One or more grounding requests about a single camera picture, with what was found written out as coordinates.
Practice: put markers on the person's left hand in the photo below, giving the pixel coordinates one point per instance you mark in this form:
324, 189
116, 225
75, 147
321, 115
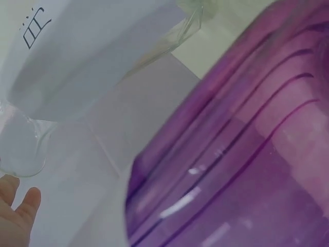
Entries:
13, 226

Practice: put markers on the person's left fingers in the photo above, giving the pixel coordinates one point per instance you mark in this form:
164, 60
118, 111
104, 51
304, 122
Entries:
28, 205

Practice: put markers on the clear bottle with white label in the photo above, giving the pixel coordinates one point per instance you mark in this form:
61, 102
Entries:
84, 64

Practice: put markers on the purple translucent plastic container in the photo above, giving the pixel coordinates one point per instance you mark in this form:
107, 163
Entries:
231, 154

